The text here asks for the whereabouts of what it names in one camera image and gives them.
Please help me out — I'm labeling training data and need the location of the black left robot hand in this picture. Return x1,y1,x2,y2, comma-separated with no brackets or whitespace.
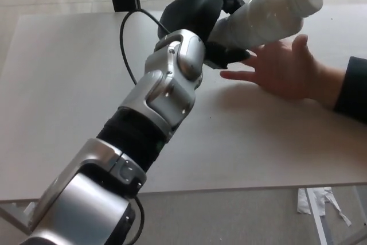
158,0,251,69

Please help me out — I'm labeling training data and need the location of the person's bare hand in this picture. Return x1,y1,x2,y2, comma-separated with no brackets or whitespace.
220,34,346,106

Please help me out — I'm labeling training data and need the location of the white plastic bottle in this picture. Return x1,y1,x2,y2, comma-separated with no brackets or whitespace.
208,0,324,52

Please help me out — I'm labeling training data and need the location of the person's dark sleeved forearm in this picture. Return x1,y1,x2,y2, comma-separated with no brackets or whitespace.
333,56,367,127

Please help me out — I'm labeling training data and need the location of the torn white paper scrap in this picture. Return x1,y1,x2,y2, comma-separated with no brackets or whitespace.
296,186,353,227

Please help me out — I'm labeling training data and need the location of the white slanted table leg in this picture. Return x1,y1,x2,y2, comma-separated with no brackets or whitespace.
304,188,328,245

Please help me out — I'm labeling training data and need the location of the grey diagonal table brace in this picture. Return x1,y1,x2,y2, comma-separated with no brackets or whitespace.
0,201,37,235

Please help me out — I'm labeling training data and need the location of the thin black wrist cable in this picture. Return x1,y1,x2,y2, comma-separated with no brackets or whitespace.
119,9,173,85

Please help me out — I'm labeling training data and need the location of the thin black elbow cable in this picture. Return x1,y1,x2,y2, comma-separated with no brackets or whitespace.
126,196,146,245

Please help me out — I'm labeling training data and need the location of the white table bracket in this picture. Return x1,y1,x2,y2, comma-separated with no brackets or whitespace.
24,201,37,217

